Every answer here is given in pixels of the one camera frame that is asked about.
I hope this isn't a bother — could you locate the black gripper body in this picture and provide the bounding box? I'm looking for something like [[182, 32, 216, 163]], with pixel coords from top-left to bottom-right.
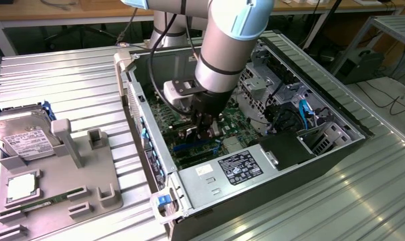
[[189, 90, 235, 119]]

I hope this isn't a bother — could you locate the graphics card with metal bracket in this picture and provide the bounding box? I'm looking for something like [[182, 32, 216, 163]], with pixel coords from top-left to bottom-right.
[[174, 120, 224, 146]]

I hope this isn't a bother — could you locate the green motherboard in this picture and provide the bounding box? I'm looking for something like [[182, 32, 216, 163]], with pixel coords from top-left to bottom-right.
[[144, 92, 264, 169]]

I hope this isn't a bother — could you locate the blue RAM slot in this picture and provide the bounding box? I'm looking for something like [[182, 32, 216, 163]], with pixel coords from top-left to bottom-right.
[[170, 140, 223, 158]]

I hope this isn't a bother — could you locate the metal drive cage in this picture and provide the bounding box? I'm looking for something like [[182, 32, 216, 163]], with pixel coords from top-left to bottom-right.
[[239, 40, 303, 101]]

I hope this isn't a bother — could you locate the black plastic air shroud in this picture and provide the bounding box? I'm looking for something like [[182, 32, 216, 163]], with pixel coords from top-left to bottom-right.
[[257, 132, 317, 172]]

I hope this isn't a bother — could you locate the grey power supply unit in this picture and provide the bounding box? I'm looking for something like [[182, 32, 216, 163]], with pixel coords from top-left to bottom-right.
[[169, 144, 283, 214]]

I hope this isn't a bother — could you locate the open black PC case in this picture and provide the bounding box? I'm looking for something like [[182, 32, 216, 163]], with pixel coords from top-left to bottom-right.
[[113, 30, 374, 241]]

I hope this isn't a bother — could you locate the blue disk caddy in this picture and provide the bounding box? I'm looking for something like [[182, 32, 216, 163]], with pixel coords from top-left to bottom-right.
[[0, 99, 57, 122]]

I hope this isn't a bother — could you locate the black box on floor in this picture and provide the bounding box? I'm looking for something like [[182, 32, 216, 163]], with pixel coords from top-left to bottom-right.
[[338, 49, 386, 85]]

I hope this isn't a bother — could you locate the grey parts rack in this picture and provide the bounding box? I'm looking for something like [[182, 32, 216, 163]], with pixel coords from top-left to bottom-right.
[[0, 119, 124, 241]]

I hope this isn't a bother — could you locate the green RAM stick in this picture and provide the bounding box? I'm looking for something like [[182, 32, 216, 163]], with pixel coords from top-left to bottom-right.
[[2, 187, 82, 209]]

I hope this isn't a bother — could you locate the silver hard disk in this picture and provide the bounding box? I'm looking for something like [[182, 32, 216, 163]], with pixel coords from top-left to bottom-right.
[[0, 109, 64, 161]]

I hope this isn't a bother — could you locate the silver CPU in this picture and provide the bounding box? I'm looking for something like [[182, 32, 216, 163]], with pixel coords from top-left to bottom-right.
[[6, 174, 38, 202]]

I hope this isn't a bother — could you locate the wooden desk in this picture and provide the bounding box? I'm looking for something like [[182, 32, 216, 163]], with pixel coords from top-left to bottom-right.
[[0, 0, 405, 29]]

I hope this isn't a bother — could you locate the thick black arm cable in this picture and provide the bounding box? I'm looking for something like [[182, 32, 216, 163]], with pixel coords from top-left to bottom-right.
[[146, 10, 196, 116]]

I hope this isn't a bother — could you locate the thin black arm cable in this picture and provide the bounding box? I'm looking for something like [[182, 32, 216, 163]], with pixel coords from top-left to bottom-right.
[[184, 15, 200, 60]]

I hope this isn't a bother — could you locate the blue SATA wire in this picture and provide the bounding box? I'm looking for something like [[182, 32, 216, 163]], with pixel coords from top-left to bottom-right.
[[297, 99, 315, 132]]

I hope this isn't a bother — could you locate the hanging USB cable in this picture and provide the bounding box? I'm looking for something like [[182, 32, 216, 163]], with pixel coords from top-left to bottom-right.
[[114, 6, 138, 49]]

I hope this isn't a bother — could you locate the metal slat table frame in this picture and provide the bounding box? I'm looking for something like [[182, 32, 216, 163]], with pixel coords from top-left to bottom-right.
[[328, 14, 405, 85]]

